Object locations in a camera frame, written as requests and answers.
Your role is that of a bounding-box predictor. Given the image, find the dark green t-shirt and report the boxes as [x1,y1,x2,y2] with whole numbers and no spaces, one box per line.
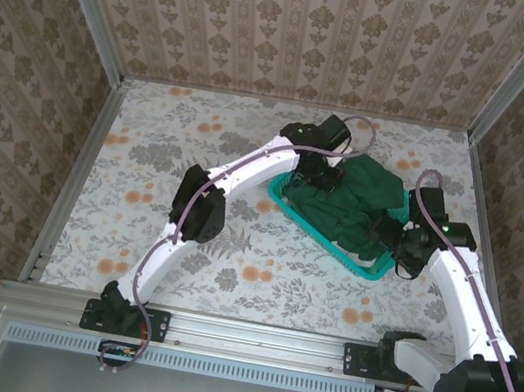
[271,140,419,275]

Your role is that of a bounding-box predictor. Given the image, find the teal plastic basket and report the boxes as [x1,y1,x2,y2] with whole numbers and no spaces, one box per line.
[255,156,411,285]

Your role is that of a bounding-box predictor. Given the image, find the floral patterned tablecloth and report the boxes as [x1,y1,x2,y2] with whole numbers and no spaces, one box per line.
[37,64,524,366]

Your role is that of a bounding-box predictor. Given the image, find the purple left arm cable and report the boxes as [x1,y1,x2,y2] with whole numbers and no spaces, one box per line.
[96,77,381,392]

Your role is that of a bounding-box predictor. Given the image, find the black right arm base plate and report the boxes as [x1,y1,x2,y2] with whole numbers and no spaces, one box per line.
[339,341,438,391]

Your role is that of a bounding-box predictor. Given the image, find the long aluminium base rail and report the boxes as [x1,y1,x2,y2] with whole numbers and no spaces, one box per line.
[0,276,448,392]

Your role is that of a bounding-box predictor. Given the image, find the white slotted cable duct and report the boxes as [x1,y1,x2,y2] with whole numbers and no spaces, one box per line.
[5,321,380,392]

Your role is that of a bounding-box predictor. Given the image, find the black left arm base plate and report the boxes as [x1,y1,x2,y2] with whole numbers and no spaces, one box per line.
[78,295,173,345]

